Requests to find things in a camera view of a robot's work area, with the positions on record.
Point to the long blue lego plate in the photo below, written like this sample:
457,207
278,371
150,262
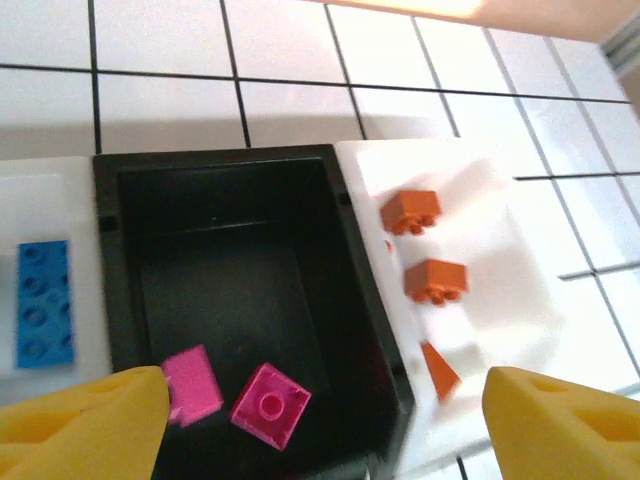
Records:
45,310

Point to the aluminium frame post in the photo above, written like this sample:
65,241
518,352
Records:
622,45

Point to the orange lego brick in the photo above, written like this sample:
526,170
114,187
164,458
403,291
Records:
410,207
435,277
440,372

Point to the white plastic container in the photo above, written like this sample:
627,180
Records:
500,310
85,300

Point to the pink lego brick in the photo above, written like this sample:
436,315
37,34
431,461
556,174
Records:
192,385
270,405

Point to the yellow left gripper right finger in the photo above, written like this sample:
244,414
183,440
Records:
550,440

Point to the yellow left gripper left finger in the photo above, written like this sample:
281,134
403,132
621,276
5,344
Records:
75,435

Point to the black plastic container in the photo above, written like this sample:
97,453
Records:
225,280

